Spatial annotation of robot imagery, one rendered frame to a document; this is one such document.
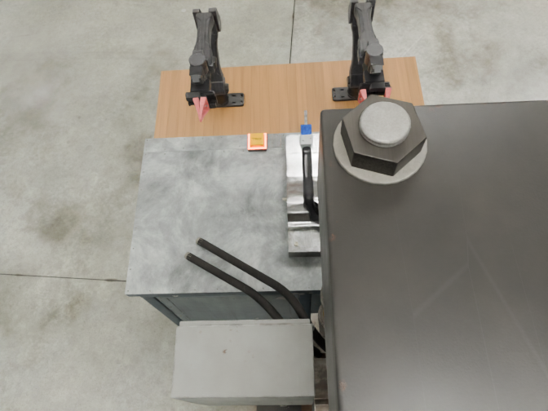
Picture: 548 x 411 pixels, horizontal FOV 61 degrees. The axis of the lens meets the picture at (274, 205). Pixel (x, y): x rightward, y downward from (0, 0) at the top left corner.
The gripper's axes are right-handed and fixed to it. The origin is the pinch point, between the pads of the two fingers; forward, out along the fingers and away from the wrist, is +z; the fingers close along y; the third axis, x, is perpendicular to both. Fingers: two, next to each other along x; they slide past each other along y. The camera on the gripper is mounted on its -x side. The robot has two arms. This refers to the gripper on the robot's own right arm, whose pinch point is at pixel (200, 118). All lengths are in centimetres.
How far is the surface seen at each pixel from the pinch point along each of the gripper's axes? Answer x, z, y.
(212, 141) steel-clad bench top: 39.9, -15.8, -3.8
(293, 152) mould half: 30.7, -3.0, 31.2
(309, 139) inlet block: 27.6, -6.5, 37.9
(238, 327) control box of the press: -29, 76, 18
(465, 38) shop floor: 123, -141, 153
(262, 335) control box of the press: -29, 77, 23
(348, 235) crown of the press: -83, 75, 37
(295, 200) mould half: 25.7, 20.6, 31.4
